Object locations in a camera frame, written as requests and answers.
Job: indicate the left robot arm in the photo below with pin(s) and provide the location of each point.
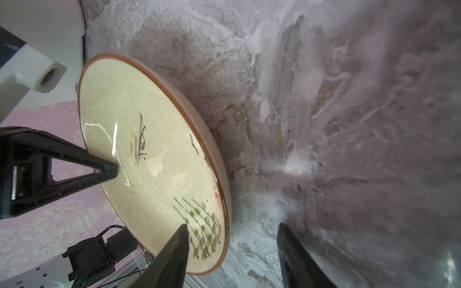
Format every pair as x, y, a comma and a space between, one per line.
81, 265

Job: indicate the beige plate brown rim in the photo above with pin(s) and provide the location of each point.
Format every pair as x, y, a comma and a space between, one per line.
170, 170

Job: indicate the white plastic bin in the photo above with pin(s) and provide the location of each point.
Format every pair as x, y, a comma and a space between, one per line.
56, 29

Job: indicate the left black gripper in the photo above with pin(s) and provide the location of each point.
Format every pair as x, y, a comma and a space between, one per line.
28, 72

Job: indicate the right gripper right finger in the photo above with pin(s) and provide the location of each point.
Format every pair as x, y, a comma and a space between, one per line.
299, 270

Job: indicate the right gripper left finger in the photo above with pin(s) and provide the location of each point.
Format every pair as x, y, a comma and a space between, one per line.
169, 267

